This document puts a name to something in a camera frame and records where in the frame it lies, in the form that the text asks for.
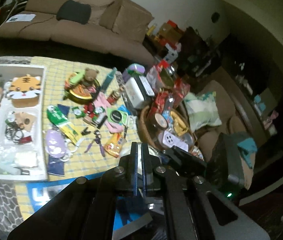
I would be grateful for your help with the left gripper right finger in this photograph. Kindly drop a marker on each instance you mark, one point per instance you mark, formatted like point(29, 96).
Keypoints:
point(151, 184)

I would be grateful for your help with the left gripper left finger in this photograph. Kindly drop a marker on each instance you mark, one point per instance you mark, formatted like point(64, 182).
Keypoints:
point(128, 185)

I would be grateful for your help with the green candy packet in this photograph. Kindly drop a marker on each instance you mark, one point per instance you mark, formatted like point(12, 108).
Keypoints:
point(78, 112)

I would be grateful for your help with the clear toothbrush case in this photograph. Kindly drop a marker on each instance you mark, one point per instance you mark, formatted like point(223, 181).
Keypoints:
point(9, 170)

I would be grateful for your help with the yellow soap packet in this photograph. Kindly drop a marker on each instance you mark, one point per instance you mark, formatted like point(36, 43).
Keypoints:
point(114, 145)

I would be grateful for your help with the white power adapter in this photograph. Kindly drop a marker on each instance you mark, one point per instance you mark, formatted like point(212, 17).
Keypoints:
point(169, 140)

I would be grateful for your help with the wicker basket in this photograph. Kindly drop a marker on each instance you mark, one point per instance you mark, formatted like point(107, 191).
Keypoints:
point(154, 129)

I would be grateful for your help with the purple eyelash curler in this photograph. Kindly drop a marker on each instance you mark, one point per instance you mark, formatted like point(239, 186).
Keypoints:
point(96, 140)

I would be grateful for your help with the wooden lid jar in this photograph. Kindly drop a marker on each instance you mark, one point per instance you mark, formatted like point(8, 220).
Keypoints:
point(159, 121)

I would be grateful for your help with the green card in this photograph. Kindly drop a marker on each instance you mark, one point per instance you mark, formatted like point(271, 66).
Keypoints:
point(124, 116)

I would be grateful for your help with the Nivea men tin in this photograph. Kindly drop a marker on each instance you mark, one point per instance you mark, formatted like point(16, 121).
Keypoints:
point(115, 116)

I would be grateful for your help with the floral pillow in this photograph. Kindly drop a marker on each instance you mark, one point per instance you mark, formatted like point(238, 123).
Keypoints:
point(202, 110)

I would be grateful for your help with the black mascara tube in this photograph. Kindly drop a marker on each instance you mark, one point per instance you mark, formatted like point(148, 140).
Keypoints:
point(100, 121)

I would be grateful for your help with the blue packet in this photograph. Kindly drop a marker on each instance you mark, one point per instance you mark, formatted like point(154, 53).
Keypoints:
point(124, 109)

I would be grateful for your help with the navy blue sachet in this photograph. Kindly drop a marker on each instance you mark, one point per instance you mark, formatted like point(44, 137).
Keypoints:
point(55, 166)

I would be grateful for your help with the red jar with glass top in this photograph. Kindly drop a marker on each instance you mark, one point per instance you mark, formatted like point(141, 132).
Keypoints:
point(113, 97)

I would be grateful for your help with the pink sock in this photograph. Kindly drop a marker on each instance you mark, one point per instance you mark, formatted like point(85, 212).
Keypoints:
point(101, 101)

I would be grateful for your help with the white tissue box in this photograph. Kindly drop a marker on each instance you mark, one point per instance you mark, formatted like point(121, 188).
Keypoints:
point(134, 94)

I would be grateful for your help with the remote control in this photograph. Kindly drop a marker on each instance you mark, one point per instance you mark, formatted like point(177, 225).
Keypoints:
point(148, 89)

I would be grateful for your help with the blue printed box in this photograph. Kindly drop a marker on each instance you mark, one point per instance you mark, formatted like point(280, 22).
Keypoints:
point(63, 207)

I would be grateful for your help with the green Darlie toothpaste box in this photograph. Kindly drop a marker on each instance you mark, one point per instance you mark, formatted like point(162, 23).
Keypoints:
point(57, 118)

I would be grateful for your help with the instant noodle bowl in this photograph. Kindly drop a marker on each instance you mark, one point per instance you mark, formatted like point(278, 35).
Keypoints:
point(80, 93)

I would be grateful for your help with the teal spray bottle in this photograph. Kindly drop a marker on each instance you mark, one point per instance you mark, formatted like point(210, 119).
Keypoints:
point(109, 78)

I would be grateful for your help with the brown bear figurine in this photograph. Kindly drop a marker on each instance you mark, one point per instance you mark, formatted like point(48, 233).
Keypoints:
point(89, 77)

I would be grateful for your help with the green lid snack box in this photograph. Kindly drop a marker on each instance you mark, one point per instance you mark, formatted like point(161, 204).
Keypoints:
point(76, 77)

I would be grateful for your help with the tiger face box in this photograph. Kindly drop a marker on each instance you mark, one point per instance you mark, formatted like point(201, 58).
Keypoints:
point(25, 91)

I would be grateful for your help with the white storage tray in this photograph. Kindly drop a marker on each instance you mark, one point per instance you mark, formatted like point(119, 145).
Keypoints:
point(21, 140)

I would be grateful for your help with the brown sofa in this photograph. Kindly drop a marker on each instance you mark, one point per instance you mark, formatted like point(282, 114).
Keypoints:
point(116, 27)

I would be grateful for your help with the black cushion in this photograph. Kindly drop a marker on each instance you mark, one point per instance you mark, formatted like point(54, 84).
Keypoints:
point(74, 11)

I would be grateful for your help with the white handled scissors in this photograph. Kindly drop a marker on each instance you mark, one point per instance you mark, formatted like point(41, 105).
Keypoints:
point(130, 122)

